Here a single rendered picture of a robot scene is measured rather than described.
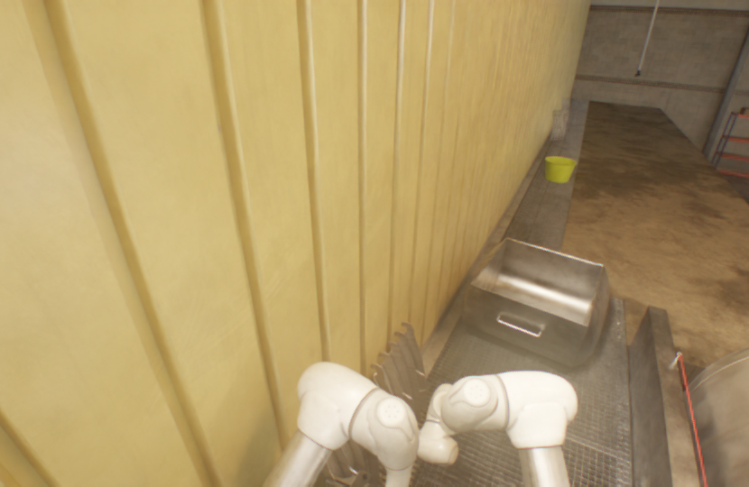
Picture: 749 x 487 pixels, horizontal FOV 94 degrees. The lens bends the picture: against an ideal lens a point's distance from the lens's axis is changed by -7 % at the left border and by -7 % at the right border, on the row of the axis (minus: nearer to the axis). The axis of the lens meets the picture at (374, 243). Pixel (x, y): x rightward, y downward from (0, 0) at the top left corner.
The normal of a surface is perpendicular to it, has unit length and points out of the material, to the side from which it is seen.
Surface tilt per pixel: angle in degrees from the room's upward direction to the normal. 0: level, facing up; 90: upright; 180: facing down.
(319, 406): 39
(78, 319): 90
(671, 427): 0
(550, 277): 90
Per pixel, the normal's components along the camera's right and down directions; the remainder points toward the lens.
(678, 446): -0.03, -0.88
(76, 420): 0.88, 0.24
